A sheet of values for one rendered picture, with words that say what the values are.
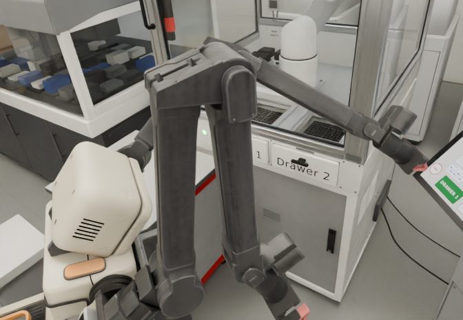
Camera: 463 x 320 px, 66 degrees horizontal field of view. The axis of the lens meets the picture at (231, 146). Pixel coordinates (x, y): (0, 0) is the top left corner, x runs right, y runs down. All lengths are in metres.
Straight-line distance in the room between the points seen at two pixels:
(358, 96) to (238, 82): 0.89
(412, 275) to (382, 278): 0.17
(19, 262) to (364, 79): 1.38
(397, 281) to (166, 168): 1.93
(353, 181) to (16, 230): 1.36
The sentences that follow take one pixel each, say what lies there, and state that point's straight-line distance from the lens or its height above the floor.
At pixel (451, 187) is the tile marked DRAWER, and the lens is 1.30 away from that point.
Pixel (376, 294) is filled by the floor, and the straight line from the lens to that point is 2.21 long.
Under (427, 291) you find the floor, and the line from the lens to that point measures 2.31.
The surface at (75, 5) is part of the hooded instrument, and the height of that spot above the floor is 1.46.
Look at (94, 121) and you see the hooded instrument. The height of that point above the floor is 0.89.
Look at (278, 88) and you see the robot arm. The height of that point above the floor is 1.38.
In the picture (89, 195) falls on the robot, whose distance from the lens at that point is 0.67.
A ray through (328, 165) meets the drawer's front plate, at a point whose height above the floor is 0.91.
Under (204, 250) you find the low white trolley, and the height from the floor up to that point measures 0.30.
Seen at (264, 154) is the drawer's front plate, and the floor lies 0.87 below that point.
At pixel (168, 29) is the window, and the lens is 1.67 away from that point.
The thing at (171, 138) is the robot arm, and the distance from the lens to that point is 0.46.
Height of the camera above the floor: 1.78
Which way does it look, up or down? 34 degrees down
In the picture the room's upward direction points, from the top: 5 degrees counter-clockwise
